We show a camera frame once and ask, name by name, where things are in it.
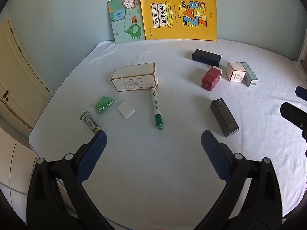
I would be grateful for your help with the white cloth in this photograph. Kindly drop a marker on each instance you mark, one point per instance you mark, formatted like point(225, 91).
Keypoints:
point(153, 160)

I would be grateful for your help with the cream door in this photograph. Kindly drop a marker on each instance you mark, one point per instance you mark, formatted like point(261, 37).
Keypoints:
point(16, 81)

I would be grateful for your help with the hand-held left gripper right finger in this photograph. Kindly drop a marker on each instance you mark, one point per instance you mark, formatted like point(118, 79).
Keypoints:
point(215, 155)

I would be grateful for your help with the yellow book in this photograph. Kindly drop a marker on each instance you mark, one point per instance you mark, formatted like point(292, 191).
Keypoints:
point(179, 16)

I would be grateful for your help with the white cabinet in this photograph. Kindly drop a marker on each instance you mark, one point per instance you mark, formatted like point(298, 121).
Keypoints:
point(16, 167)

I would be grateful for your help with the black box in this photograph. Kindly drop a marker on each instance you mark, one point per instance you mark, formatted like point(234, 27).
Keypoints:
point(225, 117)

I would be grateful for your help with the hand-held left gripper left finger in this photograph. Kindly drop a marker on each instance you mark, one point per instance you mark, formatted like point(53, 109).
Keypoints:
point(93, 158)

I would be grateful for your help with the grey blue box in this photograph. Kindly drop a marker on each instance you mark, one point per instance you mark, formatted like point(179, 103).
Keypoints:
point(250, 75)

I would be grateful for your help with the white cardboard box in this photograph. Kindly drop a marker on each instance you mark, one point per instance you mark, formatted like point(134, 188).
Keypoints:
point(134, 75)

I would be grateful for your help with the green elephant book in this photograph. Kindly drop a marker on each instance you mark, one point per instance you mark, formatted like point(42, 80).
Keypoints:
point(126, 21)

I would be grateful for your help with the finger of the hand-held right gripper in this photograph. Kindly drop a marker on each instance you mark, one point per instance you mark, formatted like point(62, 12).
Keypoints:
point(293, 116)
point(301, 92)

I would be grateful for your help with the green packet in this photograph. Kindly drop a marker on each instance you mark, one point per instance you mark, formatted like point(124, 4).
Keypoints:
point(103, 105)

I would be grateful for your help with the green marker pen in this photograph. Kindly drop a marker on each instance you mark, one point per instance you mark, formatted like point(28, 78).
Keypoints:
point(156, 105)

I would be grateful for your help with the white box with red side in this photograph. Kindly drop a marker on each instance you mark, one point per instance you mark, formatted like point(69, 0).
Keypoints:
point(235, 73)

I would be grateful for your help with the navy blue box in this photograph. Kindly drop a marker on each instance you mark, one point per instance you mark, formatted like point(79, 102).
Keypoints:
point(206, 57)

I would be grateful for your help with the green cylindrical tube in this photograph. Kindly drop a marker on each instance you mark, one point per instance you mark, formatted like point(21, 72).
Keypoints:
point(90, 122)

